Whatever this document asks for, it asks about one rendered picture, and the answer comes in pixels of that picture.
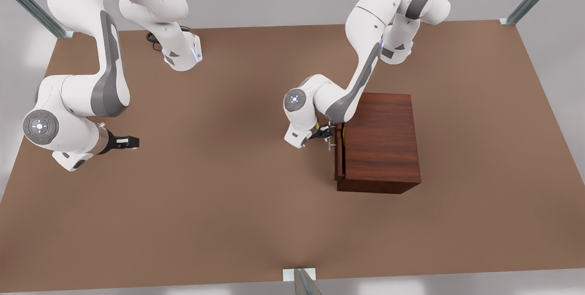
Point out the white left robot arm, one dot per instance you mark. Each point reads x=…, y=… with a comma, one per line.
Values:
x=370, y=25

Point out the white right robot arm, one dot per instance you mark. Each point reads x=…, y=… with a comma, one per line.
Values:
x=77, y=34

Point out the dark wooden cabinet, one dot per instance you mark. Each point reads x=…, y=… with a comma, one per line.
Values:
x=384, y=139

